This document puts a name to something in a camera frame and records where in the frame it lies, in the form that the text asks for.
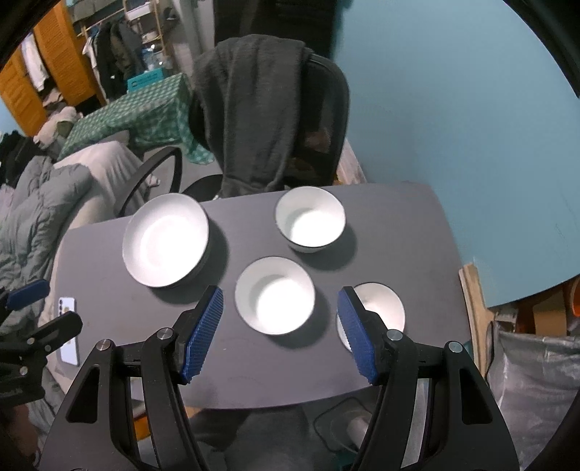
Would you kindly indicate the black hanging jacket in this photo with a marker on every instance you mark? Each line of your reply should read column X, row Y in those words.
column 272, row 18

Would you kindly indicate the wooden shelf rack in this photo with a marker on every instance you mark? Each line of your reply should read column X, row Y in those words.
column 145, row 22

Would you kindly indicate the beige pillow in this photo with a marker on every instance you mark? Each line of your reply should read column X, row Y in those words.
column 104, row 167

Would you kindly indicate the white smartphone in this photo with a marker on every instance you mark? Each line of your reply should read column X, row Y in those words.
column 70, row 355

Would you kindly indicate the dark hanging coats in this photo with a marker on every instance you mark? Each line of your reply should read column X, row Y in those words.
column 115, row 50

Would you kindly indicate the black mesh office chair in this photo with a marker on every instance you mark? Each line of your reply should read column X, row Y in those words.
column 330, row 113

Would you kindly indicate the dark grey fleece blanket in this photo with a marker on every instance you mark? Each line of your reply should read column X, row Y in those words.
column 253, row 113

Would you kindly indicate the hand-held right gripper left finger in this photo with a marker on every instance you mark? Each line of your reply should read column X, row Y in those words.
column 204, row 335

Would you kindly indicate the grey quilted duvet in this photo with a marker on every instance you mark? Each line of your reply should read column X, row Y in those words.
column 31, row 213

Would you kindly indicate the grey plastic bag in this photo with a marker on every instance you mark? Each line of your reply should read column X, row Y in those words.
column 530, row 376

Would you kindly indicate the small white plate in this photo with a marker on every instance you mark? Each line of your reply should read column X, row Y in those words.
column 165, row 240

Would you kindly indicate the white hanging shirt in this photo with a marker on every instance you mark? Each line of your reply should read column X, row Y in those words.
column 35, row 61

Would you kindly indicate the beige clothes pile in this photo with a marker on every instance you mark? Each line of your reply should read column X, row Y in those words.
column 56, row 124

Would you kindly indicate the cardboard box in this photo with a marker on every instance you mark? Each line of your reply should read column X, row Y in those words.
column 543, row 317

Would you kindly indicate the wooden board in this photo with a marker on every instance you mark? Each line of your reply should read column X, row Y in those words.
column 473, row 308

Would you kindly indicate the white bowl black rim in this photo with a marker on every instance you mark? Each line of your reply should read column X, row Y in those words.
column 310, row 224
column 385, row 308
column 275, row 301

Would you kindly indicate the orange round object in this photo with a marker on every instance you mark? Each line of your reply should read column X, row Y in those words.
column 575, row 296

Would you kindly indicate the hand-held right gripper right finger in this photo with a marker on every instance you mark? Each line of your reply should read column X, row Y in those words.
column 358, row 335

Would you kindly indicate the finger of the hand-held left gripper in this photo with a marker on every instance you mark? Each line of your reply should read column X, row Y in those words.
column 27, row 292
column 50, row 333

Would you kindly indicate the orange louvered wardrobe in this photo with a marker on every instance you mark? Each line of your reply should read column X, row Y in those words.
column 63, row 54

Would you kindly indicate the black clothes pile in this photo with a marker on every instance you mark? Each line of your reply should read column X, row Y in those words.
column 13, row 149

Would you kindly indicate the green checkered tablecloth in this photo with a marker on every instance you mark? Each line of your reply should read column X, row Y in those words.
column 136, row 117

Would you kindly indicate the clear water bottle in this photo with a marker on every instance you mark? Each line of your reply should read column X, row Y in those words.
column 152, row 59

